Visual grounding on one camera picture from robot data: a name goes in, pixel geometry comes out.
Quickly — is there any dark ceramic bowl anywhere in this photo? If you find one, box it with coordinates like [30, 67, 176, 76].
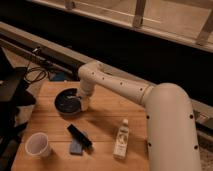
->
[54, 88, 81, 116]

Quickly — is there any white lotion bottle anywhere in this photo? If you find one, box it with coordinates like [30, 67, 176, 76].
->
[113, 119, 129, 159]

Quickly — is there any black stand equipment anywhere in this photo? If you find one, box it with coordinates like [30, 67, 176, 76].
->
[0, 48, 36, 158]

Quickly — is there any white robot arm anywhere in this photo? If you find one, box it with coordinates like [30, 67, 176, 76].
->
[78, 61, 202, 171]

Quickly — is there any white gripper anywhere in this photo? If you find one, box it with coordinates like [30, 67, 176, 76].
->
[77, 81, 95, 111]

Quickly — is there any blue sponge block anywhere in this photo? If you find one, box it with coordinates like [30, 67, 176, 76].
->
[69, 137, 83, 155]

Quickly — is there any black cable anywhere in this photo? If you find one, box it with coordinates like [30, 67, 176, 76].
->
[23, 47, 56, 85]

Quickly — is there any black rectangular bar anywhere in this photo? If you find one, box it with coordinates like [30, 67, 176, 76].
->
[67, 124, 92, 148]

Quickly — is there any blue object behind table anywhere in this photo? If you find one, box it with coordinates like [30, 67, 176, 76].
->
[50, 74, 67, 82]

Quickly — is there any white plastic cup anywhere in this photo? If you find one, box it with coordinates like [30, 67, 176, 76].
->
[25, 132, 51, 157]

